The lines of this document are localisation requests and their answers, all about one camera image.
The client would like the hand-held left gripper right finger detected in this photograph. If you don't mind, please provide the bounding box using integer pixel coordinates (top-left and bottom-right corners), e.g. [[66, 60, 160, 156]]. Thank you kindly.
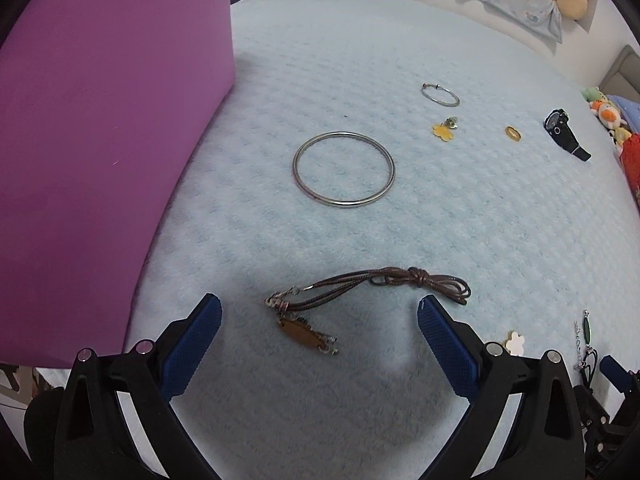
[[417, 295, 586, 480]]

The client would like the grey padded headboard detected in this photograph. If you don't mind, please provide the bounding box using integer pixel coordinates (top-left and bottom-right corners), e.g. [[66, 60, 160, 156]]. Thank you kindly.
[[597, 45, 640, 101]]

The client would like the green bead chain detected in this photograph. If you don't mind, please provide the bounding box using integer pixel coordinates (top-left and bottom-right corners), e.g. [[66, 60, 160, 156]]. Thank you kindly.
[[575, 310, 598, 373]]

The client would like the purple plastic tub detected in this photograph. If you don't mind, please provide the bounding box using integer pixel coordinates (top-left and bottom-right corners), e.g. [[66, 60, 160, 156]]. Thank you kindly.
[[0, 0, 237, 368]]

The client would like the brown cord bracelet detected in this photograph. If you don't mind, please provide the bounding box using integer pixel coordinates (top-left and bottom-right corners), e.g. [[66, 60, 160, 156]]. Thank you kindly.
[[264, 266, 472, 357]]

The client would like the red cloth item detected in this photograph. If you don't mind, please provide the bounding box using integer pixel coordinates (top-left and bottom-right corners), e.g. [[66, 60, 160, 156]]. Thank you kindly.
[[619, 132, 640, 201]]

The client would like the white orange plush toy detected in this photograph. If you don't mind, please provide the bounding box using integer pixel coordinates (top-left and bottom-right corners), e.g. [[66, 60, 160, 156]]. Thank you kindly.
[[589, 101, 630, 131]]

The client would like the black wrist watch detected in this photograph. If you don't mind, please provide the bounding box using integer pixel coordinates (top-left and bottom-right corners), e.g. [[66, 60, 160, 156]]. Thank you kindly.
[[544, 108, 592, 162]]

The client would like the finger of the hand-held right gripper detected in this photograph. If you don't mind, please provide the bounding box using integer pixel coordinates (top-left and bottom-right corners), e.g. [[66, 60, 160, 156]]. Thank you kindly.
[[599, 355, 640, 403]]

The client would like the large silver bangle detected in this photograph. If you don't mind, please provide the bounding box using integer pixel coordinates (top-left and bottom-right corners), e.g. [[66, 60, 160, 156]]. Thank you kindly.
[[292, 131, 396, 207]]

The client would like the yellow flower charm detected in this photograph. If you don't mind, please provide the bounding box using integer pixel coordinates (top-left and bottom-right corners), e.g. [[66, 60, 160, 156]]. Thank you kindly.
[[431, 116, 460, 142]]

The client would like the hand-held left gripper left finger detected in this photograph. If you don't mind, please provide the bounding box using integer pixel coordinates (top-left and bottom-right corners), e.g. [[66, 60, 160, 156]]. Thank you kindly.
[[52, 293, 223, 480]]

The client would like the small silver hoop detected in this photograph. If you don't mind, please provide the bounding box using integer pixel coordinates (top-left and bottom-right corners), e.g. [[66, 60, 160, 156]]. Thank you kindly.
[[421, 82, 461, 108]]

